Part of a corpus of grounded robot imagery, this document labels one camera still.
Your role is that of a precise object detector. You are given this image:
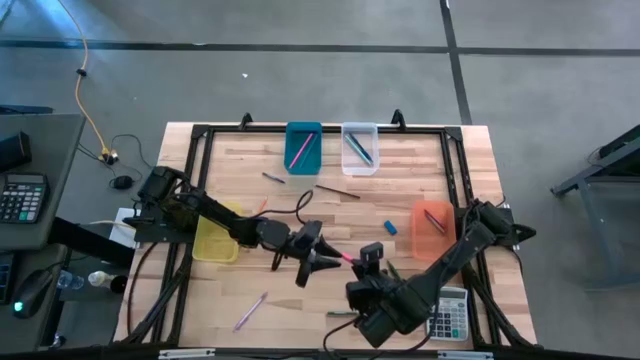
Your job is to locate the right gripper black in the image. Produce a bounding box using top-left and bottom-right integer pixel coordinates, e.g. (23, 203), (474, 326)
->
(347, 242), (404, 349)

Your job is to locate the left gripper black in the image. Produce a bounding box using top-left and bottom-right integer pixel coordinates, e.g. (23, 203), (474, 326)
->
(284, 220), (343, 289)

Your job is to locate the thin dark brown pencil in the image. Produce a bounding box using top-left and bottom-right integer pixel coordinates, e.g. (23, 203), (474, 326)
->
(314, 183), (362, 200)

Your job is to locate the translucent purple pen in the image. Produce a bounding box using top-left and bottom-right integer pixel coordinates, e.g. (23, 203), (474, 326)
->
(232, 291), (270, 334)

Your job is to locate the red crayon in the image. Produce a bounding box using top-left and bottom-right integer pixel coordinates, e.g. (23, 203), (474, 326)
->
(424, 208), (449, 232)

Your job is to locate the pink pencil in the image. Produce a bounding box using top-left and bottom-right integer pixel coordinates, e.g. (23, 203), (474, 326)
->
(288, 131), (315, 170)

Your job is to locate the yellow plastic bin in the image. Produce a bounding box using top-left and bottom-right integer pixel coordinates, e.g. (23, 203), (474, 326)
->
(191, 201), (242, 265)

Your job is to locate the orange plastic bin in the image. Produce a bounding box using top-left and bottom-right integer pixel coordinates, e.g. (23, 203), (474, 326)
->
(410, 199), (459, 263)

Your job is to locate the clear plastic bin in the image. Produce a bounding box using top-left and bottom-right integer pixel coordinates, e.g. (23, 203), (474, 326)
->
(341, 121), (380, 177)

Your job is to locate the white desk calculator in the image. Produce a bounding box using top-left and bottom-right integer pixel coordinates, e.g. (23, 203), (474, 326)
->
(425, 285), (470, 343)

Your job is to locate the teal pen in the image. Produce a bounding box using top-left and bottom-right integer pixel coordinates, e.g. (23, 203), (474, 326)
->
(343, 133), (372, 167)

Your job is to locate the teal plastic bin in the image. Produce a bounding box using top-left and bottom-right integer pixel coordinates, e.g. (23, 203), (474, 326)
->
(283, 121), (323, 176)

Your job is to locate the white flat box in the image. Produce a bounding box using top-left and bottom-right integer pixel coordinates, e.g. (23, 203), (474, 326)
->
(108, 206), (139, 250)

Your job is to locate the white bottle black cap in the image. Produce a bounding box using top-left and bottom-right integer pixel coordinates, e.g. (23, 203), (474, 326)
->
(87, 269), (129, 295)

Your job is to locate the black desk support beam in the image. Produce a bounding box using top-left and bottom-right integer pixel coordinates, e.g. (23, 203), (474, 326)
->
(49, 217), (137, 267)

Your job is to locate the clear water bottle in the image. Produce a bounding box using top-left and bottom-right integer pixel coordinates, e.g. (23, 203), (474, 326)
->
(56, 269), (86, 291)

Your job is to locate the grey office desk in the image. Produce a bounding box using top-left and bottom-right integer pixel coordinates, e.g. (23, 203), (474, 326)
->
(0, 112), (87, 354)

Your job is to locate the black computer mouse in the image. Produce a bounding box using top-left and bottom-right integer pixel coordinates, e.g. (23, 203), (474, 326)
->
(10, 268), (55, 320)

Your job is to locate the grey metal table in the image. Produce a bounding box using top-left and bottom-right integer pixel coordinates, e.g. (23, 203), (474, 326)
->
(549, 123), (640, 291)

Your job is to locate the black desk calculator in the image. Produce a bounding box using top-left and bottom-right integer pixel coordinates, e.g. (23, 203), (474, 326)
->
(0, 172), (50, 225)

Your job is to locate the black keyboard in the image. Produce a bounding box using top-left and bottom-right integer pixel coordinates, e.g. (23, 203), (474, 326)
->
(0, 251), (15, 305)

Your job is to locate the black speaker box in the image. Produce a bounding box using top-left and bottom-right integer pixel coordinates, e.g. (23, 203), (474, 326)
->
(0, 130), (33, 174)

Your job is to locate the black flat panel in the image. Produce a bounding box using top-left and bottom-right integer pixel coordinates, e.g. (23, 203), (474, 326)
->
(0, 103), (54, 115)

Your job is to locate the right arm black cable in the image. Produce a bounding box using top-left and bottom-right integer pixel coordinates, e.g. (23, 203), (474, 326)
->
(322, 315), (436, 360)

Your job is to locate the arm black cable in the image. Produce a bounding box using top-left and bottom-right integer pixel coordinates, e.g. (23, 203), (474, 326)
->
(249, 188), (315, 274)
(322, 315), (436, 360)

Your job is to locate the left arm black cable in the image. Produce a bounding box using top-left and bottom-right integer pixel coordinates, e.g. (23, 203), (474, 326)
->
(249, 188), (315, 274)

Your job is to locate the silver metal bracket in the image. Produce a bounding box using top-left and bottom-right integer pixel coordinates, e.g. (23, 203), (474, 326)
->
(157, 347), (217, 360)
(436, 349), (495, 360)

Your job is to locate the black aluminium table frame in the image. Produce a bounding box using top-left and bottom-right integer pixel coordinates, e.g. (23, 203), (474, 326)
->
(113, 119), (539, 351)

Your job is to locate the thin black floor cable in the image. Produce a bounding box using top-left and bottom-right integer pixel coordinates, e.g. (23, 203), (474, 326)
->
(77, 133), (154, 174)

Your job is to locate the yellow extension cord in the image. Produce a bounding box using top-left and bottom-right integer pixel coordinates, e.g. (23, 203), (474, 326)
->
(55, 0), (112, 157)

